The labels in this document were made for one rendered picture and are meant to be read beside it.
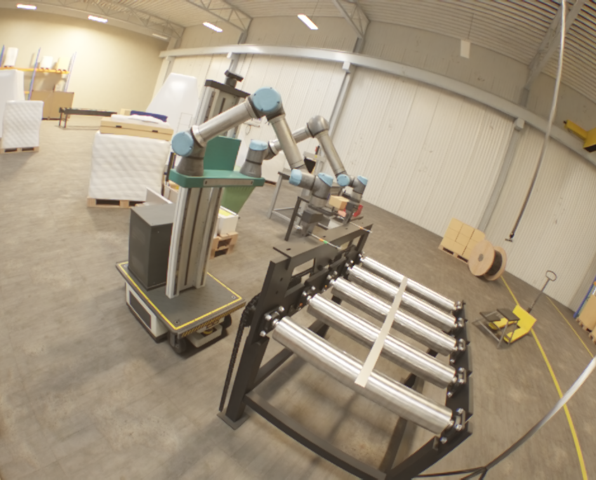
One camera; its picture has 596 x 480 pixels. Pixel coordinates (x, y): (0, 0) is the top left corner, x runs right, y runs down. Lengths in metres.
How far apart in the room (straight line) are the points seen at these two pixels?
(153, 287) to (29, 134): 7.02
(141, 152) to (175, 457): 3.65
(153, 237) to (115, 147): 2.46
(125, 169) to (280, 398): 3.54
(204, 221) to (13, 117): 7.22
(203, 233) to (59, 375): 1.44
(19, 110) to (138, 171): 5.11
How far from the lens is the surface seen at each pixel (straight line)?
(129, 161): 4.17
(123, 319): 2.32
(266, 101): 1.18
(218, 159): 1.70
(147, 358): 2.04
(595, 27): 10.30
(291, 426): 1.48
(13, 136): 8.50
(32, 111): 8.45
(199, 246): 2.01
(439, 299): 2.11
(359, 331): 1.28
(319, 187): 1.22
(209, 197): 1.87
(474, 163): 11.58
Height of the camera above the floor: 1.58
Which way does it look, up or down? 20 degrees down
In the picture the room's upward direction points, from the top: 19 degrees clockwise
